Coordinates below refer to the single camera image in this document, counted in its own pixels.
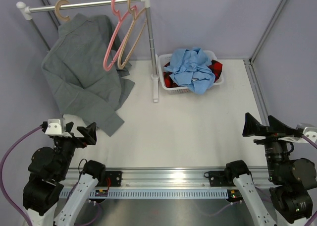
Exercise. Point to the aluminium frame post right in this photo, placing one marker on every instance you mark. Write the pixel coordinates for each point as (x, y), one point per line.
(250, 66)

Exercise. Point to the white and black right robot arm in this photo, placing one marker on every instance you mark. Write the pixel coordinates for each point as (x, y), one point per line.
(292, 178)

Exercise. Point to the aluminium frame post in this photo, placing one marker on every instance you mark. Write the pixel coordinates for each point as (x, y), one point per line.
(250, 66)
(51, 14)

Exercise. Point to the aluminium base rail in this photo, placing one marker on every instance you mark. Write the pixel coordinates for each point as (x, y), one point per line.
(164, 178)

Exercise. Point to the grey shirt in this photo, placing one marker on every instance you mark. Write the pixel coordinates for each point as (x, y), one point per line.
(74, 71)

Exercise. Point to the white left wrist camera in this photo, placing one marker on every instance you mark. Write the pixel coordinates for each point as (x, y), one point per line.
(55, 127)

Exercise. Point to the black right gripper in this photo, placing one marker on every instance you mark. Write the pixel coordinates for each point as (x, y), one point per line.
(252, 127)

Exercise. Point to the red black plaid shirt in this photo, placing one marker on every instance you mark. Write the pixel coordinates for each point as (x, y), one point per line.
(215, 67)

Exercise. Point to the light blue shirt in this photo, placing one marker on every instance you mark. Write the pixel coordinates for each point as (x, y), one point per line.
(190, 68)

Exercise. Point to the aluminium frame post left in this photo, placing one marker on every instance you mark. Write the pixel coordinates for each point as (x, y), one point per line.
(51, 14)

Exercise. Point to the white plastic basket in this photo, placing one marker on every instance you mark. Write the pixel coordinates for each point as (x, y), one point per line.
(163, 61)

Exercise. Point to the pink plastic hanger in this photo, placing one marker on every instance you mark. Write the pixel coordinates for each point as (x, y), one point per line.
(107, 65)

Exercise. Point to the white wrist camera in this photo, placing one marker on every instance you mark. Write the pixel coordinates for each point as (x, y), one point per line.
(309, 135)
(55, 127)

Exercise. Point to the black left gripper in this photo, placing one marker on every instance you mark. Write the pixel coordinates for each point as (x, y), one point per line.
(89, 134)

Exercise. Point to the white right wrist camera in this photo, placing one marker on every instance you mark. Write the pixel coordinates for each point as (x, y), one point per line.
(309, 135)

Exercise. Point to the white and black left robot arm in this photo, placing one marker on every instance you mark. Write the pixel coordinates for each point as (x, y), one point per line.
(49, 167)

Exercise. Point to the white slotted cable duct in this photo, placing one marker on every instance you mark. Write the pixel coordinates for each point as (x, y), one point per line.
(159, 194)

